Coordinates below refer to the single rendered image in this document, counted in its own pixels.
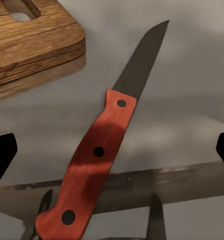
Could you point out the parer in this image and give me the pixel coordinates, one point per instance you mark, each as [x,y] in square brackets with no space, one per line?
[92,159]

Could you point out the cutting board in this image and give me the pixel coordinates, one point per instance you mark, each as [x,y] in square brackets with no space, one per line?
[29,47]

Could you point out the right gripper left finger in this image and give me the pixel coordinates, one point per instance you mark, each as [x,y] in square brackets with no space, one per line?
[8,150]

